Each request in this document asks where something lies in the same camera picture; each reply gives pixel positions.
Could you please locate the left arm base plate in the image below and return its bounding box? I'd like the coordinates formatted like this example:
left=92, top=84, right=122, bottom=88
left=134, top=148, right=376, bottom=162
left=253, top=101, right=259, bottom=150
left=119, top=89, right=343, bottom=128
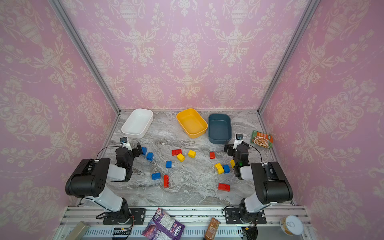
left=103, top=208, right=146, bottom=225

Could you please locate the aluminium front rail frame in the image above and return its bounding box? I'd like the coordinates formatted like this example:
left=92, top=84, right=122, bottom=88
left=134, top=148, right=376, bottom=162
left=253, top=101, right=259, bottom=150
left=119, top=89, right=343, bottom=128
left=53, top=204, right=317, bottom=240

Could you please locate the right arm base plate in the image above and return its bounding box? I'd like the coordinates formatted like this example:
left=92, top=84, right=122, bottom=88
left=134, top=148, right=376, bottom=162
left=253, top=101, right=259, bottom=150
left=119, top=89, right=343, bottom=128
left=223, top=207, right=267, bottom=225

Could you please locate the olive box bottom left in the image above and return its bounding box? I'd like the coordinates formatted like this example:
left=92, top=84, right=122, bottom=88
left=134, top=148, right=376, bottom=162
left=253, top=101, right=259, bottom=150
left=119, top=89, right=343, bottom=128
left=65, top=221, right=91, bottom=240

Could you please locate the red long lego lower right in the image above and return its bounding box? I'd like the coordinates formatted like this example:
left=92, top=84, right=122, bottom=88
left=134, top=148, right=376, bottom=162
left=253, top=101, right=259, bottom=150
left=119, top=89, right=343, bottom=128
left=218, top=183, right=230, bottom=192

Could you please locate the white plastic container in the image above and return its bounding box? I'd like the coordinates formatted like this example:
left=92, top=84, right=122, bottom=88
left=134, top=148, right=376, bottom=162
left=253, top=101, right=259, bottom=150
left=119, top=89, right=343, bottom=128
left=121, top=109, right=154, bottom=139

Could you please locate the yellow lego centre left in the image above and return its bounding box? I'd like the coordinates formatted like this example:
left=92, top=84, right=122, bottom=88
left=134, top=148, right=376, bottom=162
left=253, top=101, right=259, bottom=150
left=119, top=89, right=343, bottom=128
left=177, top=154, right=185, bottom=163

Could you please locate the yellow plastic container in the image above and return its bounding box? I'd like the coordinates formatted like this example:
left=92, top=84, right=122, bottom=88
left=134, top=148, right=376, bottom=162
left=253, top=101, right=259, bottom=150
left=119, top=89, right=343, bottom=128
left=177, top=109, right=208, bottom=139

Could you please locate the blue square lego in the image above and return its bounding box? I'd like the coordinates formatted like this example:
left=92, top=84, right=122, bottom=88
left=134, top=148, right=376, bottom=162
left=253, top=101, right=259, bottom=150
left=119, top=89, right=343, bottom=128
left=146, top=153, right=154, bottom=162

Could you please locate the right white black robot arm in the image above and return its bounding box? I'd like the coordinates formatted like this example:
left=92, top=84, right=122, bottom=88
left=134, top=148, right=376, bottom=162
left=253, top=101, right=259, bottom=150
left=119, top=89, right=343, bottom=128
left=224, top=143, right=294, bottom=224

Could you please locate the white tin can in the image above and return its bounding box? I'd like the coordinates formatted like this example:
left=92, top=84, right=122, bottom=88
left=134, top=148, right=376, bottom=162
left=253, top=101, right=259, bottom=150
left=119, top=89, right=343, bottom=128
left=280, top=216, right=304, bottom=236

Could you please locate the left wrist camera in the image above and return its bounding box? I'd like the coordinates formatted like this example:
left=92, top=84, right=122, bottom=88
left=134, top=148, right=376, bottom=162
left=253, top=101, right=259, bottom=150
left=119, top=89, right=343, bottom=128
left=120, top=137, right=132, bottom=151

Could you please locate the yellow lego centre right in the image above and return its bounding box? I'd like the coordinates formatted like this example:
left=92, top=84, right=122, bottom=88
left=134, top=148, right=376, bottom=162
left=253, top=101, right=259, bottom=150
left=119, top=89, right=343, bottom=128
left=188, top=150, right=196, bottom=159

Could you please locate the brown snack bar packet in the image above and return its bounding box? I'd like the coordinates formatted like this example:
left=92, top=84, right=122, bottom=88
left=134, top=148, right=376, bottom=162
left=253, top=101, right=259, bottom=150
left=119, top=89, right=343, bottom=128
left=204, top=218, right=221, bottom=240

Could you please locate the red upright lego lower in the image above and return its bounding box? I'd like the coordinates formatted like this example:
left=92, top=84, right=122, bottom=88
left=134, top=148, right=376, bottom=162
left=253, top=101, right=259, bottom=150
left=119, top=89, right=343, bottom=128
left=164, top=175, right=170, bottom=188

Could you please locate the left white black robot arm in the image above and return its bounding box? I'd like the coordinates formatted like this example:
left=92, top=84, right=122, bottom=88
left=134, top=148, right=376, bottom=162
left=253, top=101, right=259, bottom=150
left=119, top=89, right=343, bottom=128
left=65, top=143, right=146, bottom=226

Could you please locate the purple snack box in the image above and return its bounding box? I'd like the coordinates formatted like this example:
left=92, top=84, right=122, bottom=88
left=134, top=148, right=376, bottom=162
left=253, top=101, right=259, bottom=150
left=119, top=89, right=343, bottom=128
left=142, top=208, right=185, bottom=240

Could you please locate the red lego centre top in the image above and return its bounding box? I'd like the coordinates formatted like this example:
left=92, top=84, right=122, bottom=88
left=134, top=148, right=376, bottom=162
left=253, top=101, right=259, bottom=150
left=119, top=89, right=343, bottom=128
left=172, top=149, right=182, bottom=156

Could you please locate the blue long lego lower left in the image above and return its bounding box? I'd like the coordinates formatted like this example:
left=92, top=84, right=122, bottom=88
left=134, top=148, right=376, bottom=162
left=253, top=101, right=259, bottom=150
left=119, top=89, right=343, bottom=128
left=152, top=173, right=162, bottom=181

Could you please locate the green food packet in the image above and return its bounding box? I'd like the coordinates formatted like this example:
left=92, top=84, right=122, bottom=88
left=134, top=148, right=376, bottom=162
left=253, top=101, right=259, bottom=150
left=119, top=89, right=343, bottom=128
left=251, top=130, right=274, bottom=149

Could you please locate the dark teal plastic container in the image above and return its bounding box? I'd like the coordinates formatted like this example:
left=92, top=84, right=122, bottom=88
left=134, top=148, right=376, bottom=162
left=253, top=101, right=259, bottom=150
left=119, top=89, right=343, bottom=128
left=208, top=114, right=232, bottom=145

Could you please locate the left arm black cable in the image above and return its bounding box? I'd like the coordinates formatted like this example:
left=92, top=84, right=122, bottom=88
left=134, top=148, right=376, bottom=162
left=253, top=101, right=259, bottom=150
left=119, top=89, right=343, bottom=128
left=95, top=145, right=122, bottom=160

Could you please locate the yellow long lego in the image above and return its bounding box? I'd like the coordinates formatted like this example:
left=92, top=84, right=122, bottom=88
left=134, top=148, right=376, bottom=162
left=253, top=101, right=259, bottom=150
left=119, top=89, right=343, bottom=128
left=215, top=163, right=225, bottom=175

